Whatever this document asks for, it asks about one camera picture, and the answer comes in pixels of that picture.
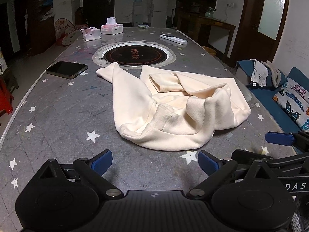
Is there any cream white sweater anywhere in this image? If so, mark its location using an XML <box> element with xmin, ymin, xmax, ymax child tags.
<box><xmin>96</xmin><ymin>63</ymin><xmax>251</xmax><ymax>151</ymax></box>

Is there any grey white clothes pile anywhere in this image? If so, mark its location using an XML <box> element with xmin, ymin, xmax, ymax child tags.
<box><xmin>250</xmin><ymin>59</ymin><xmax>286</xmax><ymax>88</ymax></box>

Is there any butterfly pattern pillow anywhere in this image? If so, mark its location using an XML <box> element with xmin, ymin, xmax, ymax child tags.
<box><xmin>273</xmin><ymin>78</ymin><xmax>308</xmax><ymax>132</ymax></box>

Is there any blue sofa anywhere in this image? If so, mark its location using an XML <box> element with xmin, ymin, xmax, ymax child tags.
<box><xmin>247</xmin><ymin>67</ymin><xmax>308</xmax><ymax>132</ymax></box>

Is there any black smartphone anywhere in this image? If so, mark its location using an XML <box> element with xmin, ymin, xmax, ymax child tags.
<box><xmin>46</xmin><ymin>61</ymin><xmax>88</xmax><ymax>80</ymax></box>

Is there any red plastic stool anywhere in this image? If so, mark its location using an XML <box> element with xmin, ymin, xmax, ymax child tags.
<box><xmin>0</xmin><ymin>78</ymin><xmax>14</xmax><ymax>114</ymax></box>

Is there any wooden bucket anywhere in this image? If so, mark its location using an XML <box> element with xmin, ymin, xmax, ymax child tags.
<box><xmin>202</xmin><ymin>46</ymin><xmax>216</xmax><ymax>57</ymax></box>

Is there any round black induction cooktop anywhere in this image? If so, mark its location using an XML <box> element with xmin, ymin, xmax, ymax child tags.
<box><xmin>92</xmin><ymin>41</ymin><xmax>177</xmax><ymax>70</ymax></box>

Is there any dark wooden side table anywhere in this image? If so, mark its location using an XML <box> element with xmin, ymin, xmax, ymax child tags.
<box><xmin>188</xmin><ymin>15</ymin><xmax>236</xmax><ymax>61</ymax></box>

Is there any white remote control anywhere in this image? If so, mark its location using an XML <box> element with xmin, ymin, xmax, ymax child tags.
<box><xmin>160</xmin><ymin>34</ymin><xmax>188</xmax><ymax>44</ymax></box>

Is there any dark wooden door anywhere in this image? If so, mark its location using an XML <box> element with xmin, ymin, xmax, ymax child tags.
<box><xmin>230</xmin><ymin>0</ymin><xmax>289</xmax><ymax>61</ymax></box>

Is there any small pink tissue pack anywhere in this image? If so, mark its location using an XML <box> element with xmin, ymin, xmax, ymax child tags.
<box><xmin>80</xmin><ymin>27</ymin><xmax>101</xmax><ymax>41</ymax></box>

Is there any pink white tissue box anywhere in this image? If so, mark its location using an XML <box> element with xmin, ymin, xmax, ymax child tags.
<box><xmin>101</xmin><ymin>17</ymin><xmax>123</xmax><ymax>35</ymax></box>

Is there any patterned play tent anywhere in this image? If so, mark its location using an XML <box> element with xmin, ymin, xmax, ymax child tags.
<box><xmin>54</xmin><ymin>18</ymin><xmax>88</xmax><ymax>47</ymax></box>

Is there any glass kettle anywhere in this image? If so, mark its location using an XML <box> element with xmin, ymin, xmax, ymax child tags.
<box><xmin>205</xmin><ymin>7</ymin><xmax>216</xmax><ymax>18</ymax></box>

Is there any small blue white packet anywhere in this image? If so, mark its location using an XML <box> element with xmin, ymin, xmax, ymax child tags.
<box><xmin>138</xmin><ymin>24</ymin><xmax>149</xmax><ymax>29</ymax></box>

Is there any water dispenser with blue bottle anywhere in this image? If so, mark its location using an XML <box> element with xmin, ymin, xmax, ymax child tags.
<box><xmin>132</xmin><ymin>0</ymin><xmax>143</xmax><ymax>27</ymax></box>

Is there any dark display cabinet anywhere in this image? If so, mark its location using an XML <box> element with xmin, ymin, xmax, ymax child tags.
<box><xmin>176</xmin><ymin>0</ymin><xmax>222</xmax><ymax>32</ymax></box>

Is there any white refrigerator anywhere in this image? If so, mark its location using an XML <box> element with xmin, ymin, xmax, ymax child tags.
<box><xmin>150</xmin><ymin>0</ymin><xmax>169</xmax><ymax>28</ymax></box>

